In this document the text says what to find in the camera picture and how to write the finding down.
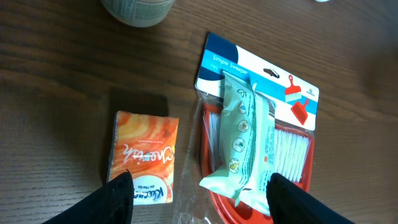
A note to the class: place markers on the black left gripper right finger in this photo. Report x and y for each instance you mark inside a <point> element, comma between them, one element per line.
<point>289,204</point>

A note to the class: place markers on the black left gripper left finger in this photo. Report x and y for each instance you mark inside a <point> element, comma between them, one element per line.
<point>110,204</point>

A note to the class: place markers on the orange snack box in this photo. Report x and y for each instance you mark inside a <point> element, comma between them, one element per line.
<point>145,146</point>

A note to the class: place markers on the pale green wipes packet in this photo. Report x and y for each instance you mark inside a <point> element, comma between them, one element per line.
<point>247,144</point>

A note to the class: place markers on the red dustpan brush package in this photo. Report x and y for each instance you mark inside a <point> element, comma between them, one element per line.
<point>296,104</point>

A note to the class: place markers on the green lid white jar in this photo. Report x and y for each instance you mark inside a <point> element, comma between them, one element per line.
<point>138,13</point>

